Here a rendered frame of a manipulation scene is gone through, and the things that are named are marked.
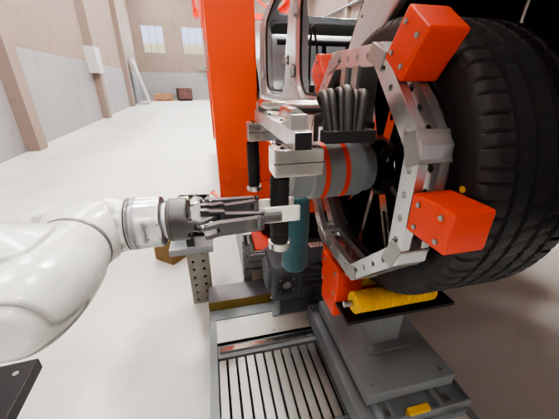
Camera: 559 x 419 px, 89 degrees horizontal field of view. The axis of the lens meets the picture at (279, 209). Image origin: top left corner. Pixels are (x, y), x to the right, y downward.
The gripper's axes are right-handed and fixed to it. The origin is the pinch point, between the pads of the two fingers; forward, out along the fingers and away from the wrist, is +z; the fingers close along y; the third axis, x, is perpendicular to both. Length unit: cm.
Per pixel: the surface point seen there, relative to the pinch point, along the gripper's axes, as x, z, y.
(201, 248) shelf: -38, -19, -54
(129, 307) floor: -83, -61, -78
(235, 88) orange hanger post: 20, -2, -60
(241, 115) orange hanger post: 11, 0, -60
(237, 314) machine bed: -75, -8, -52
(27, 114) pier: -24, -294, -503
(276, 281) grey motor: -49, 8, -39
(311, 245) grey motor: -40, 25, -48
